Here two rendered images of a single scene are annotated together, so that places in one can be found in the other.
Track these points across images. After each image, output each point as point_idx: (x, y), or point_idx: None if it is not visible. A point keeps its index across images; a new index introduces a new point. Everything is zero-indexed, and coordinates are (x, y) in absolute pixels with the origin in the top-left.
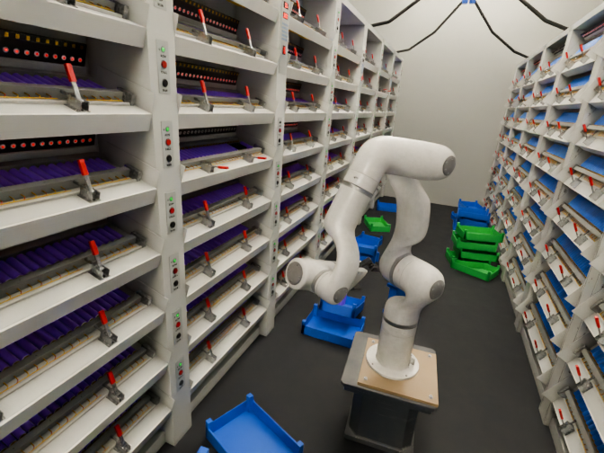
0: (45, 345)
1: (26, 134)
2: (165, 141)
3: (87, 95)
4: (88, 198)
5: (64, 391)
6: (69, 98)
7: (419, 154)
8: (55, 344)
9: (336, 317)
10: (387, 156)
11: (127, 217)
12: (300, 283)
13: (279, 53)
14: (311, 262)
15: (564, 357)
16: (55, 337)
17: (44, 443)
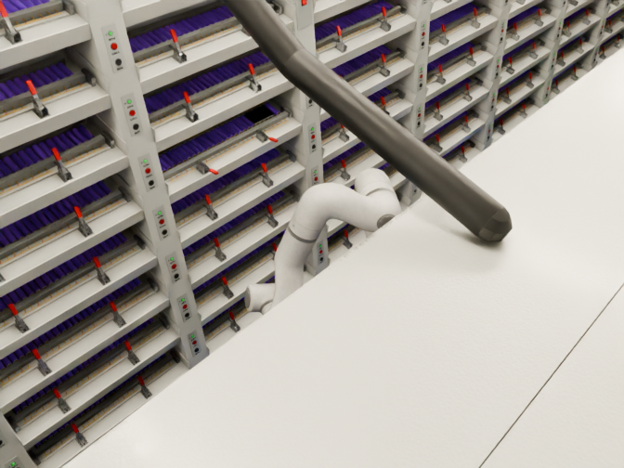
0: (76, 323)
1: (32, 211)
2: (145, 171)
3: (75, 154)
4: (84, 233)
5: (88, 357)
6: (58, 171)
7: (355, 209)
8: (82, 323)
9: None
10: (321, 210)
11: None
12: (249, 308)
13: (294, 10)
14: (262, 290)
15: None
16: (84, 317)
17: (84, 384)
